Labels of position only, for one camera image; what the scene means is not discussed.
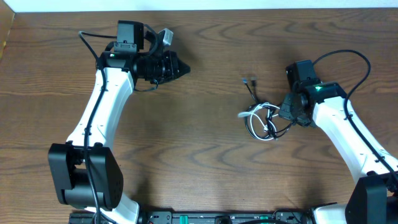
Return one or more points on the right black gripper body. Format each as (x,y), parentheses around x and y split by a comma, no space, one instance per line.
(288,110)

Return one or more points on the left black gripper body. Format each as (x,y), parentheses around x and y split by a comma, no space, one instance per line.
(170,68)

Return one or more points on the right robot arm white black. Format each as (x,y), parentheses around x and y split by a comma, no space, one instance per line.
(374,170)

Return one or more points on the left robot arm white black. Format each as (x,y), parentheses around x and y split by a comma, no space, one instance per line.
(84,170)

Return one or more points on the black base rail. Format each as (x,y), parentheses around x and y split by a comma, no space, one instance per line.
(279,216)

